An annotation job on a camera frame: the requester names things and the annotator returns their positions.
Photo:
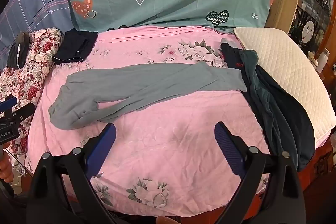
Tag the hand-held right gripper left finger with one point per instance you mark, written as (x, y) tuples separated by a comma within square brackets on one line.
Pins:
[(101, 150)]

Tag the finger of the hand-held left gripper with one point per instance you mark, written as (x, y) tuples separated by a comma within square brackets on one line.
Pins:
[(8, 104), (22, 111)]

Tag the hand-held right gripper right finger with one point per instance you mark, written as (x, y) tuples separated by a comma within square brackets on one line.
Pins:
[(229, 150)]

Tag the grey pants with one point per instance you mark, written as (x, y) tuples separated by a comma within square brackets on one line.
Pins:
[(131, 87)]

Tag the person's left hand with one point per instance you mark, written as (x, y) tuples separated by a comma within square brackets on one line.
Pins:
[(3, 169)]

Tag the red floral blanket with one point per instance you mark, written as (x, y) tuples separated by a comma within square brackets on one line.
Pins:
[(34, 69)]

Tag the dark grey garment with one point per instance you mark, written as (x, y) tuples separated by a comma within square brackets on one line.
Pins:
[(18, 53)]

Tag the pink floral bedsheet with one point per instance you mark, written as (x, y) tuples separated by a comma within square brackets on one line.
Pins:
[(170, 148)]

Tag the dark teal fleece garment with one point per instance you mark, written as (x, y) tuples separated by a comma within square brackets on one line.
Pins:
[(258, 87)]

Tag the folded navy garment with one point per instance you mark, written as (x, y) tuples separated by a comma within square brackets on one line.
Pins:
[(76, 45)]

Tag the navy garment with red print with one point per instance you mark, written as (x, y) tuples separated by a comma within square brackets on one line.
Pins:
[(231, 56)]

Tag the blue plaid sheet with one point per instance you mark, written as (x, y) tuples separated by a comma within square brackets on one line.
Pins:
[(34, 11)]

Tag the white quilted pillow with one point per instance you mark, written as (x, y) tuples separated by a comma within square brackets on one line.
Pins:
[(288, 64)]

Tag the white bottle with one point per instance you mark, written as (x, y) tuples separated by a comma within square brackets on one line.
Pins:
[(323, 61)]

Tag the rack of decorative plates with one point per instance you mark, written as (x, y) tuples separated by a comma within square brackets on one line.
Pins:
[(307, 28)]

